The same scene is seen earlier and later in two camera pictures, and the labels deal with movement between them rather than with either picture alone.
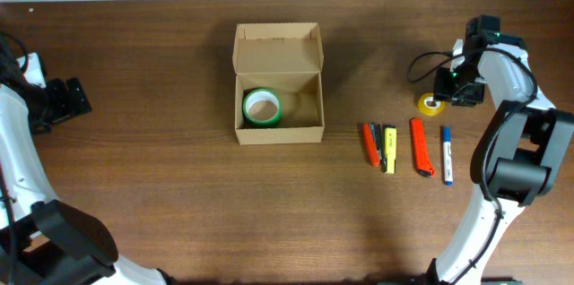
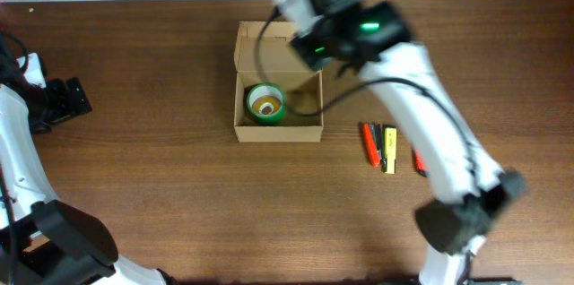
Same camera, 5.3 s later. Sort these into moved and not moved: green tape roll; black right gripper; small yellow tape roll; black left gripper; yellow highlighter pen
Moved: black right gripper; green tape roll; small yellow tape roll
Not moved: yellow highlighter pen; black left gripper
